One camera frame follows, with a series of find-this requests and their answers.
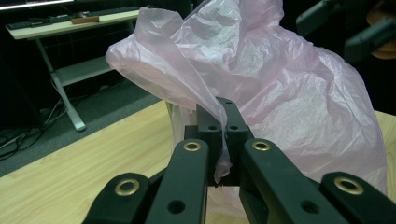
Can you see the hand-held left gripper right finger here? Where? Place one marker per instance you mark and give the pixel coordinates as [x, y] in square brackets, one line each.
[238, 130]

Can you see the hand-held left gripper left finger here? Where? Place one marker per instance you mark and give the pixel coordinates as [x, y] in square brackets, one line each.
[204, 130]

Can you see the pink plastic bag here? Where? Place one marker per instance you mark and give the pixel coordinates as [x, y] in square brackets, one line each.
[280, 93]

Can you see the white desk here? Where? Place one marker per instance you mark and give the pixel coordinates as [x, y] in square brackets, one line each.
[71, 70]

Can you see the long black keyboard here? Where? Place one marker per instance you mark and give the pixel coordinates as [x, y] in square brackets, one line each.
[113, 11]

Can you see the brown block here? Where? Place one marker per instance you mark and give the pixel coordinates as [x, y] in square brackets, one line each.
[84, 20]

